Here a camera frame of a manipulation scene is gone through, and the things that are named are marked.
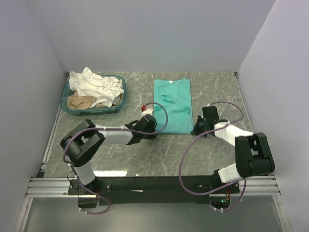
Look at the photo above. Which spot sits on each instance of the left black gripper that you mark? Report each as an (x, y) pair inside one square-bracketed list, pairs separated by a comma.
[(151, 137)]

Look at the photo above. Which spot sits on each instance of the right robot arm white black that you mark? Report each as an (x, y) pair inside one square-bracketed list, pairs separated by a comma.
[(253, 156)]

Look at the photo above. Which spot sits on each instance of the teal t shirt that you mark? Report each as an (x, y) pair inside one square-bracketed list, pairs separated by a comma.
[(174, 114)]

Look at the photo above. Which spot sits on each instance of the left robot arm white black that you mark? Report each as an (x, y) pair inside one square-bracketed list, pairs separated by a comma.
[(82, 143)]

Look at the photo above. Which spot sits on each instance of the white t shirt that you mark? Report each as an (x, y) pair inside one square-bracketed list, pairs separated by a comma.
[(108, 90)]

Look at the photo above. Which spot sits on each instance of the beige t shirt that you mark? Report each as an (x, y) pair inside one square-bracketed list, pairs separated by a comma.
[(76, 102)]

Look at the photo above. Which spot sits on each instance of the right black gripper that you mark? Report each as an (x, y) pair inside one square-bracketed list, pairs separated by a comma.
[(196, 131)]

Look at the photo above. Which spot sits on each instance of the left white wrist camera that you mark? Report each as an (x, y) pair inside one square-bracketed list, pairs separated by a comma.
[(147, 110)]

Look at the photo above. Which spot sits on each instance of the aluminium frame rail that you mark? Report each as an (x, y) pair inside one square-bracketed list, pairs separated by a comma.
[(48, 207)]

